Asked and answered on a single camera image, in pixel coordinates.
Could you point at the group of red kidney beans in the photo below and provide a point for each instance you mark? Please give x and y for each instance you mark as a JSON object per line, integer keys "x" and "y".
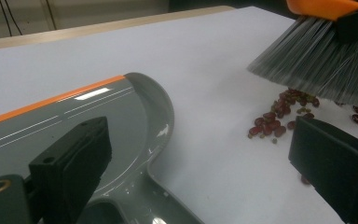
{"x": 268, "y": 123}

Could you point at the group of small green beans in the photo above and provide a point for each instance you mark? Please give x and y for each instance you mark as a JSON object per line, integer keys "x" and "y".
{"x": 303, "y": 110}

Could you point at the orange brush with grey bristles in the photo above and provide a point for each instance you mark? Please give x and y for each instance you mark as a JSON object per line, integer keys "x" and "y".
{"x": 310, "y": 59}

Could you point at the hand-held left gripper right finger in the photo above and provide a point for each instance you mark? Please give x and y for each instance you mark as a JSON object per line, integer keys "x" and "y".
{"x": 338, "y": 168}

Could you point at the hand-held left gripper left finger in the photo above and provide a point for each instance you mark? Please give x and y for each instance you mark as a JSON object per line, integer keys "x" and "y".
{"x": 71, "y": 161}

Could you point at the grey dustpan with orange lip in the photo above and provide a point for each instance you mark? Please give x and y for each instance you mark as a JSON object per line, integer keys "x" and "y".
{"x": 130, "y": 124}

